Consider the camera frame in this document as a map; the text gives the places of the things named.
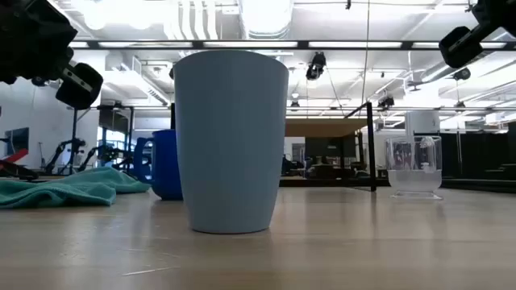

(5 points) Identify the black metal table frame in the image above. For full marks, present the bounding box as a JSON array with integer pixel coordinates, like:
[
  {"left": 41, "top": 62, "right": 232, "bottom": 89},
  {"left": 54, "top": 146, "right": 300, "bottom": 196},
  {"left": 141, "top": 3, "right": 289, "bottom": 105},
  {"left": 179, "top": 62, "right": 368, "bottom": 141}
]
[{"left": 279, "top": 176, "right": 516, "bottom": 193}]

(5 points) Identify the clear glass mug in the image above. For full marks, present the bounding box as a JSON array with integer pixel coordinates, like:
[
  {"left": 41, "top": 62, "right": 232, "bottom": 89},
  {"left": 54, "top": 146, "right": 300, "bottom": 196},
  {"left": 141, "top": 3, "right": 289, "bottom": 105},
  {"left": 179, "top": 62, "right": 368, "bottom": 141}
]
[{"left": 383, "top": 135, "right": 444, "bottom": 201}]

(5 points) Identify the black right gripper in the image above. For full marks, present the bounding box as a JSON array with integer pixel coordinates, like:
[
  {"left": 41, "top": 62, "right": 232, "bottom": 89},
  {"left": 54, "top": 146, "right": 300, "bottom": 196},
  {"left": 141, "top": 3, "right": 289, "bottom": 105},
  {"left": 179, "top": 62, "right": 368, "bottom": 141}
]
[{"left": 439, "top": 0, "right": 516, "bottom": 69}]

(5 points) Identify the dark blue plastic mug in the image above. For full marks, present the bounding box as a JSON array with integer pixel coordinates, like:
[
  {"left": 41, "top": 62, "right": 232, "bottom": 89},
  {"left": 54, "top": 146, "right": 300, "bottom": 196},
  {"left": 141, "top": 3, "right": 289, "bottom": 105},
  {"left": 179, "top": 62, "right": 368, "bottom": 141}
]
[{"left": 133, "top": 128, "right": 185, "bottom": 201}]

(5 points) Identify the wooden shelf with black frame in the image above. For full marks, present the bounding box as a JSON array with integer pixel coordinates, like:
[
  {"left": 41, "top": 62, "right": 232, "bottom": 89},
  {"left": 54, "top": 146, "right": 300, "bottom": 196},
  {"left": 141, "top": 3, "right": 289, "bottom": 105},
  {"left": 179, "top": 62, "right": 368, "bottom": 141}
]
[{"left": 169, "top": 101, "right": 378, "bottom": 193}]

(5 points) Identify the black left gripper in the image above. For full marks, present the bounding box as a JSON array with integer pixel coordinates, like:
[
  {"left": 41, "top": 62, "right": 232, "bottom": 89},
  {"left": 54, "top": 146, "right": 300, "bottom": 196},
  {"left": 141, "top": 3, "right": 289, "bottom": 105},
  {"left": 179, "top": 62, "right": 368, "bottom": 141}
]
[{"left": 0, "top": 0, "right": 104, "bottom": 111}]

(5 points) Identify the teal microfibre cloth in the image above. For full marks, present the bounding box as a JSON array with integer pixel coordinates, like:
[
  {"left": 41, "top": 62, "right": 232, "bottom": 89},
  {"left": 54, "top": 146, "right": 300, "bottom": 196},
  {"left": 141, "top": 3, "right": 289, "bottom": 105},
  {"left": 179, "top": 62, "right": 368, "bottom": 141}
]
[{"left": 0, "top": 166, "right": 152, "bottom": 210}]

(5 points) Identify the black overhead beam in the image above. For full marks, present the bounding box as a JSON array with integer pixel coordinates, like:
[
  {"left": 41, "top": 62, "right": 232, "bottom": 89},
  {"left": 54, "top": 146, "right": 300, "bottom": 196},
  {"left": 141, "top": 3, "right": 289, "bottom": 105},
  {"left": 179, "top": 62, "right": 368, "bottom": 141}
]
[{"left": 68, "top": 39, "right": 516, "bottom": 51}]

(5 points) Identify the white pillar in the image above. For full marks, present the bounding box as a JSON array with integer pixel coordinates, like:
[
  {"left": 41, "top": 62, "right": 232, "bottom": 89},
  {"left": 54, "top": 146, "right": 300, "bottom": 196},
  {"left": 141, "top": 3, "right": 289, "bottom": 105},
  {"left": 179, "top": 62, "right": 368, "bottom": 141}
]
[{"left": 404, "top": 110, "right": 441, "bottom": 137}]

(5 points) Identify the black partition screen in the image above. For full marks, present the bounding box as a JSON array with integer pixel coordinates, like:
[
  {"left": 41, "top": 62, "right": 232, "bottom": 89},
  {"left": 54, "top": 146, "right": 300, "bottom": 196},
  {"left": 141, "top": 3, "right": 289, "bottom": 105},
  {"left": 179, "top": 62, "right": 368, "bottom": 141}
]
[{"left": 441, "top": 129, "right": 516, "bottom": 182}]

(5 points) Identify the silver ceiling air duct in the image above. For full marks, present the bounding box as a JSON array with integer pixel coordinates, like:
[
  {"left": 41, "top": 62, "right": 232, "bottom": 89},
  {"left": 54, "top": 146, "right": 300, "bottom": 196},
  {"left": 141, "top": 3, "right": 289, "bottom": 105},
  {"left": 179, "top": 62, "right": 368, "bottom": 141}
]
[{"left": 237, "top": 0, "right": 295, "bottom": 40}]

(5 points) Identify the light blue handleless cup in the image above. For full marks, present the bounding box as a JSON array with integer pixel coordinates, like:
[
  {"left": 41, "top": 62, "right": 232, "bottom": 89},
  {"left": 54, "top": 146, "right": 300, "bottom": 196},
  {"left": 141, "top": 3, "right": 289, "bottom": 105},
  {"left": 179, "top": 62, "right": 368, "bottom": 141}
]
[{"left": 173, "top": 49, "right": 290, "bottom": 235}]

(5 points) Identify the black overhead camera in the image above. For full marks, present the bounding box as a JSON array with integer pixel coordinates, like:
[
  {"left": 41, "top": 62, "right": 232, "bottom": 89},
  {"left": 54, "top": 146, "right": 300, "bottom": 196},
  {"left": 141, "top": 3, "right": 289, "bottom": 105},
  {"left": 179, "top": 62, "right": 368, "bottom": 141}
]
[{"left": 305, "top": 52, "right": 327, "bottom": 81}]

